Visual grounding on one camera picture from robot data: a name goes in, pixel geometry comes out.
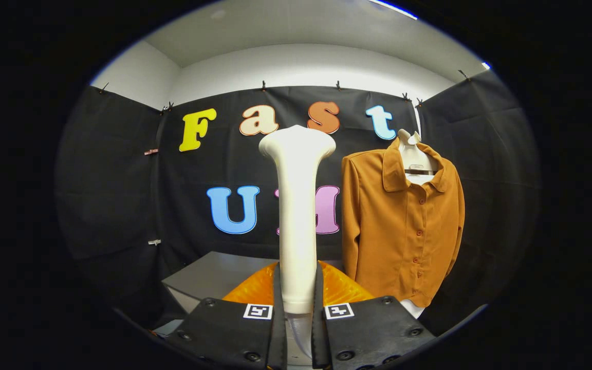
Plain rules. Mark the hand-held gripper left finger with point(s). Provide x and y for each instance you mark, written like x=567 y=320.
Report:
x=224 y=334

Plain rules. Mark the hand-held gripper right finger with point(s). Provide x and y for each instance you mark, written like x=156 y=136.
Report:
x=373 y=334

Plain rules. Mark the orange button-up shirt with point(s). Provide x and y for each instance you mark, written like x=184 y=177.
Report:
x=393 y=231

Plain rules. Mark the white garment steamer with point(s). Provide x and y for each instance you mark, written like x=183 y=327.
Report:
x=297 y=205

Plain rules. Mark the white clothes hanger stand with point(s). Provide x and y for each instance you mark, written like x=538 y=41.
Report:
x=413 y=156

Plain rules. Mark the grey cabinet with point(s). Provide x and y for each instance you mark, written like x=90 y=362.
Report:
x=214 y=277

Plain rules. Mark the grey clip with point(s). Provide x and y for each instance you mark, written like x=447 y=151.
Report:
x=154 y=241

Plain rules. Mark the long ceiling light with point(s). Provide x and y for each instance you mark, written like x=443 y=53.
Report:
x=393 y=8

